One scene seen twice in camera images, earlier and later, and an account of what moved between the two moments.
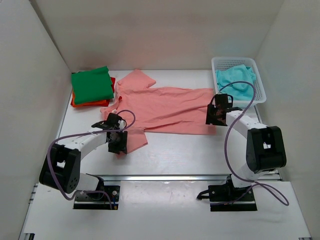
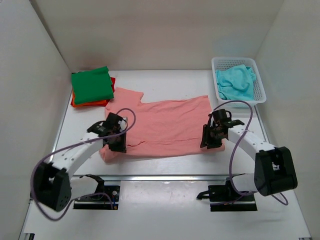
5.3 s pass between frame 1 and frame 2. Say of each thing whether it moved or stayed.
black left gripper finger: stayed
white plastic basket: stayed
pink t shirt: moved
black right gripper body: moved
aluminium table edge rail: stayed
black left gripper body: stayed
